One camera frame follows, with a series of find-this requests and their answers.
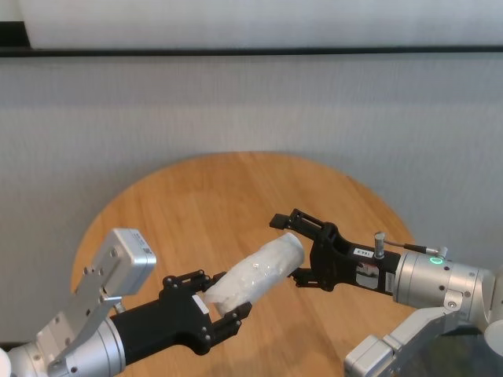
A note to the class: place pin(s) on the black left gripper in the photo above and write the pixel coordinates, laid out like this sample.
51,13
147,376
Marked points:
169,324

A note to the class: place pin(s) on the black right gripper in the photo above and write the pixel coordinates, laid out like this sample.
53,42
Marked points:
342,267

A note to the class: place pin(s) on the white plastic-wrapped sandbag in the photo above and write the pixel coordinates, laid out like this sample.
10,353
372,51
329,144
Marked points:
259,271

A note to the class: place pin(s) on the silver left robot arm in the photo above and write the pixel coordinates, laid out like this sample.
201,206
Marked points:
100,351

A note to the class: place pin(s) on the dark glossy robot chest panel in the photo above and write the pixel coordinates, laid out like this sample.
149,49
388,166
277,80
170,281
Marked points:
452,353

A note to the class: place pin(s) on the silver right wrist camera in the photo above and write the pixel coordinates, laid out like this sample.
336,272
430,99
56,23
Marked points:
367,359

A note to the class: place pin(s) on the black horizontal wall rail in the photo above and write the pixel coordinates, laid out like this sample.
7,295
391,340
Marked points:
251,51

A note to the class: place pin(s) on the black wall panel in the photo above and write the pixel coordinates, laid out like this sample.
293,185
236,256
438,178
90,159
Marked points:
12,36

